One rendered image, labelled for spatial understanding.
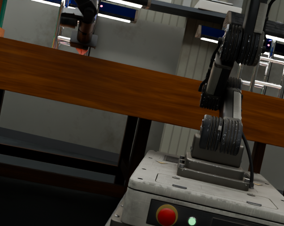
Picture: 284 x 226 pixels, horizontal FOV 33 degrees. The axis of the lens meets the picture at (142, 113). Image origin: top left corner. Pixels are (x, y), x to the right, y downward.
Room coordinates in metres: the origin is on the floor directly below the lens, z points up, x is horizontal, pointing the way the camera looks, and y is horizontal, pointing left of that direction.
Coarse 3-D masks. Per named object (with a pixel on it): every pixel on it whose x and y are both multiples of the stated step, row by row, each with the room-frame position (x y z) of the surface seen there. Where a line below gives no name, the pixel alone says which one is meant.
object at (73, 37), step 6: (72, 30) 1.87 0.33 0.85; (78, 30) 1.81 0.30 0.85; (72, 36) 1.85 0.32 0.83; (78, 36) 1.83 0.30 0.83; (84, 36) 1.81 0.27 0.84; (90, 36) 1.83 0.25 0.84; (96, 36) 1.88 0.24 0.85; (72, 42) 1.83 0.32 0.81; (78, 42) 1.84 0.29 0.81; (84, 42) 1.83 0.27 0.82; (90, 42) 1.85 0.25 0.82; (96, 42) 1.86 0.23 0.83
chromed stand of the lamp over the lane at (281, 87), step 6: (282, 24) 2.18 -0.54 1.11; (264, 60) 2.36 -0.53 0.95; (270, 60) 2.35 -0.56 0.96; (276, 60) 2.36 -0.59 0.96; (258, 66) 2.35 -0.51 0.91; (252, 78) 2.35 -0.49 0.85; (282, 78) 2.37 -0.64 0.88; (252, 84) 2.34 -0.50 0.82; (258, 84) 2.36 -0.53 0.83; (264, 84) 2.35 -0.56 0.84; (270, 84) 2.36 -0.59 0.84; (276, 84) 2.37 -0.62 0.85; (282, 84) 2.36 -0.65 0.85; (252, 90) 2.34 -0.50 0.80; (282, 90) 2.36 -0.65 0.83; (282, 96) 2.37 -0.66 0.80
